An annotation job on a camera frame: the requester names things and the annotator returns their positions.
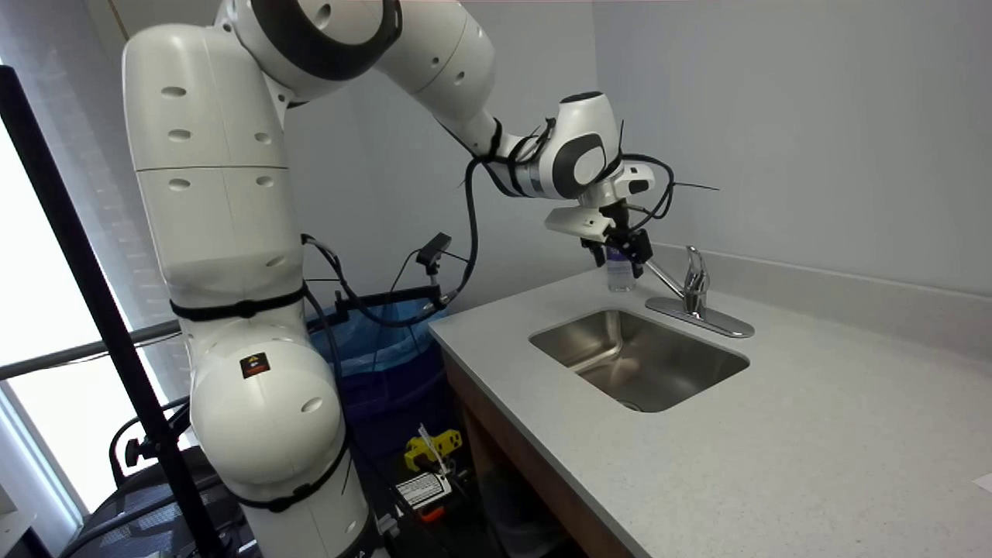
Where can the blue trash bin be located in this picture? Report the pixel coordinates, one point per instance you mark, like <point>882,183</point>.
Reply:
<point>381,360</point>

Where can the black cart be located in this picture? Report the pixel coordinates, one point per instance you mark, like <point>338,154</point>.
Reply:
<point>133,506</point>

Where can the dark window rail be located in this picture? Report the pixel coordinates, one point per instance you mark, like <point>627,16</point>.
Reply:
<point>64,356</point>

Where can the wooden counter cabinet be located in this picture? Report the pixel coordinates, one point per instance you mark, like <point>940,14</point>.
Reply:
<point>536,476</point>

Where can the yellow tool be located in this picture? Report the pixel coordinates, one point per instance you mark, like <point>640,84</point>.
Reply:
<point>434,451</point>

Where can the chrome sink faucet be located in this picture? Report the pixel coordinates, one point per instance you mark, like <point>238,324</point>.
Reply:
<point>695,300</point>

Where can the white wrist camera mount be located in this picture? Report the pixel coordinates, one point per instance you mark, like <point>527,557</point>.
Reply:
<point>578,220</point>

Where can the black clamp mount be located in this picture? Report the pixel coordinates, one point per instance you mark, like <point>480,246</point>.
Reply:
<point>434,250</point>

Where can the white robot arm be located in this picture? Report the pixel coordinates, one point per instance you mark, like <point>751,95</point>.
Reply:
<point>228,205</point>

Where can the black stand pole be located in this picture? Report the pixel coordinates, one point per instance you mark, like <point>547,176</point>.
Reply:
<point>81,266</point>

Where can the stainless steel sink basin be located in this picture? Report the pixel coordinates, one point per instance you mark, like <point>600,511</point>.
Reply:
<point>640,360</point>

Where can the clear plastic water bottle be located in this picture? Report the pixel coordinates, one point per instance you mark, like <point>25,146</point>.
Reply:
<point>618,277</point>

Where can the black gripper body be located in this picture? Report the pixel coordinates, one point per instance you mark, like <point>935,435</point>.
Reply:
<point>618,230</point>

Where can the white labelled box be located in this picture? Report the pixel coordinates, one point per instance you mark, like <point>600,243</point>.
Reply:
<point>423,490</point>

